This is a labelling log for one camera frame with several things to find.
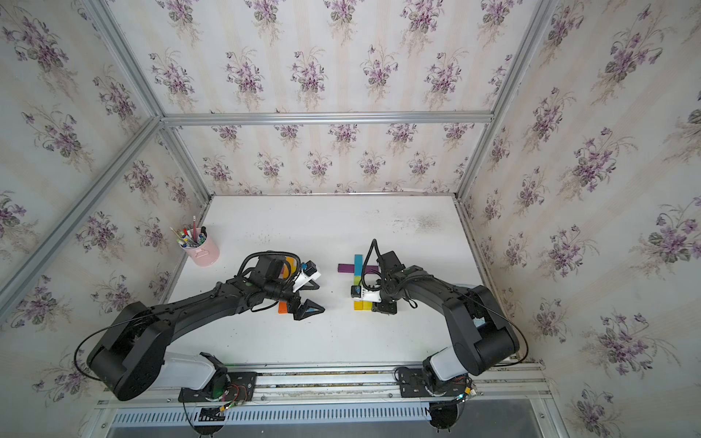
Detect orange-yellow long block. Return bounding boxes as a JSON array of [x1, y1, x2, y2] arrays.
[[285, 264, 297, 277]]

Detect teal long block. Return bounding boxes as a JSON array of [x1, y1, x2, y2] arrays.
[[353, 254, 363, 277]]

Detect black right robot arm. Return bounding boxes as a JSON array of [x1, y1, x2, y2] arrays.
[[372, 251, 520, 387]]

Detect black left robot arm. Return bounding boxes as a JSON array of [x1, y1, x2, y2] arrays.
[[86, 251, 325, 402]]

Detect pink pen cup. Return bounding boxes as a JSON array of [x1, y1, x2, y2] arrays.
[[183, 237, 220, 266]]

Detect pens in cup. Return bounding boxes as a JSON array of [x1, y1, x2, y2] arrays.
[[169, 215, 207, 249]]

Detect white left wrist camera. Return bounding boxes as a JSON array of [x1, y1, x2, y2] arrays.
[[292, 260, 321, 292]]

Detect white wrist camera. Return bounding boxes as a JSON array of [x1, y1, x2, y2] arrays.
[[292, 260, 321, 292], [350, 285, 382, 303]]

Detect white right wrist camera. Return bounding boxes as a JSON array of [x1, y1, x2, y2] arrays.
[[350, 285, 382, 303]]

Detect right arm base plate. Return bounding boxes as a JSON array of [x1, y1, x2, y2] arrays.
[[394, 367, 473, 399]]

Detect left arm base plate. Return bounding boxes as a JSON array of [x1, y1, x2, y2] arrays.
[[178, 372, 258, 403]]

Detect aluminium front rail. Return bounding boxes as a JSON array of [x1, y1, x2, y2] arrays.
[[95, 362, 551, 410]]

